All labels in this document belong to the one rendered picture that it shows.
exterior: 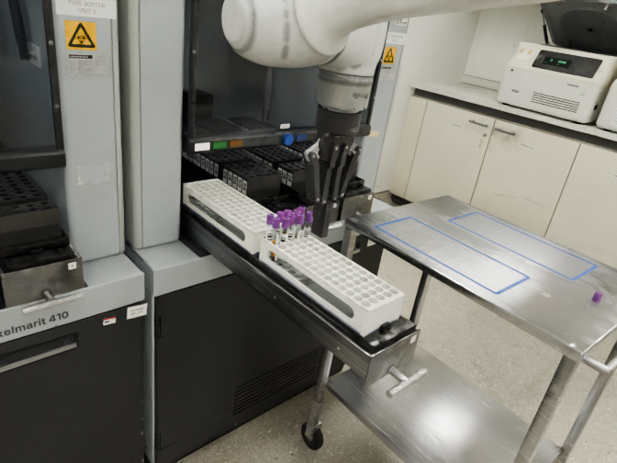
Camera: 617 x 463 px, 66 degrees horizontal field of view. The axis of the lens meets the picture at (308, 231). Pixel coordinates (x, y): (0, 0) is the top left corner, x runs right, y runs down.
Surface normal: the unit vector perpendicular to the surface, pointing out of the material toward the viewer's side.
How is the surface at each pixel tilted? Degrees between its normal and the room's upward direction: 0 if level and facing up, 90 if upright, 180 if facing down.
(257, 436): 0
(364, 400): 0
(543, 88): 90
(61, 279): 90
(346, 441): 0
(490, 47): 90
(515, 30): 90
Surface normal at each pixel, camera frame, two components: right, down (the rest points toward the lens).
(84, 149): 0.66, 0.40
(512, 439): 0.14, -0.89
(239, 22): -0.78, 0.22
